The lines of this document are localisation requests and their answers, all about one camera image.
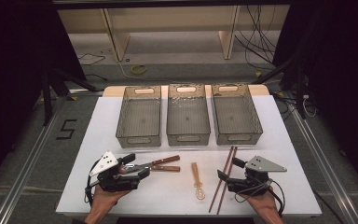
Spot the grey transparent plastic bin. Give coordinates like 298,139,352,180
210,83,264,147
115,85,162,149
166,83,212,147

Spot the left hand-held gripper black cable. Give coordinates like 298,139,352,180
84,158,103,207

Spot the thin black floor cable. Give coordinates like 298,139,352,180
77,52,107,67

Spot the beige wooden desk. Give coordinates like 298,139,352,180
57,4,291,63

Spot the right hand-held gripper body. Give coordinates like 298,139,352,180
226,155,288,198

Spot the white table cover sheet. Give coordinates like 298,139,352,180
55,94,323,217

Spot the bundle of black cables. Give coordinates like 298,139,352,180
234,4,278,69

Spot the amber translucent plastic spoon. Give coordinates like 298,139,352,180
190,161,206,201

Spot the person's left hand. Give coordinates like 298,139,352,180
90,184,132,217

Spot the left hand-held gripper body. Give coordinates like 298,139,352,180
89,151,139,192

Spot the yellow tape roll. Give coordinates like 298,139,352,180
130,63,148,76

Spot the aluminium floor rail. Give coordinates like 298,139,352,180
286,102,358,224
0,89,105,224

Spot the black metal stand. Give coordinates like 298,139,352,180
251,55,310,121
41,66,104,127

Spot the right hand-held gripper black cable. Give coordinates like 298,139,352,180
235,177,286,217

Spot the black curtain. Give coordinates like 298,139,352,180
0,0,87,195
272,0,358,202

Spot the hand-held gripper black cable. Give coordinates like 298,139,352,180
84,158,103,207
235,177,286,217

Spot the white floor cable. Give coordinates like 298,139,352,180
114,58,144,80

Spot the brown wooden chopstick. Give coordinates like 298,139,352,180
216,147,239,216
208,146,235,214

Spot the person's right hand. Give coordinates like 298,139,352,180
241,186,283,218

